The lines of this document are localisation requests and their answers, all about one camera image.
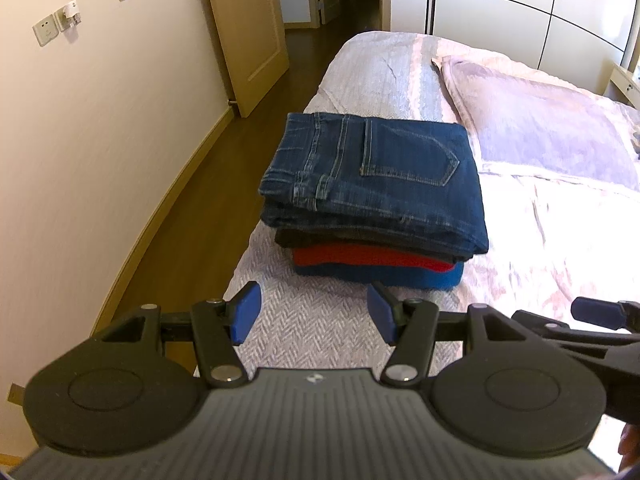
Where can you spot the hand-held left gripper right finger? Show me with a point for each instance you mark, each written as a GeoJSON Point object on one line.
{"type": "Point", "coordinates": [382, 312]}

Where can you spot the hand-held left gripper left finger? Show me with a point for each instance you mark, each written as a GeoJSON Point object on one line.
{"type": "Point", "coordinates": [245, 312]}

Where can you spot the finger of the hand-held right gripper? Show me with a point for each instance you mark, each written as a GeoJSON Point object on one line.
{"type": "Point", "coordinates": [597, 312]}
{"type": "Point", "coordinates": [555, 330]}

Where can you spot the blue denim jeans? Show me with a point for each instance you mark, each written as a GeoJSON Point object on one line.
{"type": "Point", "coordinates": [400, 195]}

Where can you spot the person's right hand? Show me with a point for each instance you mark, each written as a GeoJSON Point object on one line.
{"type": "Point", "coordinates": [631, 447]}

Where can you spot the blue folded garment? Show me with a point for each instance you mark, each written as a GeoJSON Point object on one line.
{"type": "Point", "coordinates": [380, 277]}

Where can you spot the red folded garment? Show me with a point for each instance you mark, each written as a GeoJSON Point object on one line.
{"type": "Point", "coordinates": [350, 256]}

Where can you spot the pink blanket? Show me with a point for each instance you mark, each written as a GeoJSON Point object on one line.
{"type": "Point", "coordinates": [560, 240]}

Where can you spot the dark grey folded garment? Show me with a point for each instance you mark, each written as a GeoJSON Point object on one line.
{"type": "Point", "coordinates": [320, 239]}

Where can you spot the lavender pillow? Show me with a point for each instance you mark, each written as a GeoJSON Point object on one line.
{"type": "Point", "coordinates": [540, 120]}

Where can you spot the white dressing table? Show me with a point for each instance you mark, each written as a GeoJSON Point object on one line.
{"type": "Point", "coordinates": [622, 85]}

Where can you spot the wooden door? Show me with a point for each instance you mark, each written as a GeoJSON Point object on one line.
{"type": "Point", "coordinates": [250, 35]}

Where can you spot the white wardrobe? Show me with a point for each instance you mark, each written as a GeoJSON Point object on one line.
{"type": "Point", "coordinates": [500, 10]}

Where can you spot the white plug adapter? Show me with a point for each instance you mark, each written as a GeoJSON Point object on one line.
{"type": "Point", "coordinates": [67, 15]}

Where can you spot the beige wall socket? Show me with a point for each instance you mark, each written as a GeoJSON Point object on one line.
{"type": "Point", "coordinates": [46, 30]}

